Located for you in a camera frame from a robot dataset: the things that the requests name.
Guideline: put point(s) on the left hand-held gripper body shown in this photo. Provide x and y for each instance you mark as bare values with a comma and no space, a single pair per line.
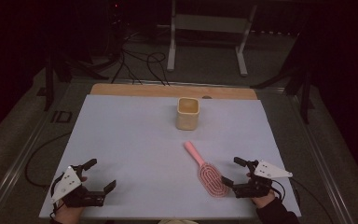
68,183

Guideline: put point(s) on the pink hairbrush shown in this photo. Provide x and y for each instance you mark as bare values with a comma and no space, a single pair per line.
210,179

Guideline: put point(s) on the white metal stand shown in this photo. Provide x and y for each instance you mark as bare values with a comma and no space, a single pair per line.
213,23

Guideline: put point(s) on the person's right hand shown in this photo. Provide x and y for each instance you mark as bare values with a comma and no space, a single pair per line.
263,201

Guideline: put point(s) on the pale rounded object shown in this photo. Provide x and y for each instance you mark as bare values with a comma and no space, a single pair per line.
177,221

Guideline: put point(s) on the person's left hand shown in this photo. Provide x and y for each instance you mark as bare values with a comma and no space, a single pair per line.
68,215

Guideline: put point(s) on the black stand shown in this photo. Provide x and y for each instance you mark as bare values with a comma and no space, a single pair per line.
49,87
306,96

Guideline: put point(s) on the white table mat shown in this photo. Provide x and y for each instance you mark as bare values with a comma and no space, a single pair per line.
136,140

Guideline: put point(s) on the black floor bracket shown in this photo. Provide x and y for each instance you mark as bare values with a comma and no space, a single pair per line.
56,116

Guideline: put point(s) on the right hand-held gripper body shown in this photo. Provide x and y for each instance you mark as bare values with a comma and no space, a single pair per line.
268,170

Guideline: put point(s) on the beige square cup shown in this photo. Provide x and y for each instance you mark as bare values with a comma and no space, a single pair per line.
186,122

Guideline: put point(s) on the dark round table grommet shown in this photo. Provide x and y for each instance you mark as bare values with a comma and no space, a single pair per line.
207,97

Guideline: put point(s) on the metal floor rail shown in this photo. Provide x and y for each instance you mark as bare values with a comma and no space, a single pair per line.
15,168
320,161

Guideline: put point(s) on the wooden table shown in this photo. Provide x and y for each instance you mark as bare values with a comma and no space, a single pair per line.
136,90

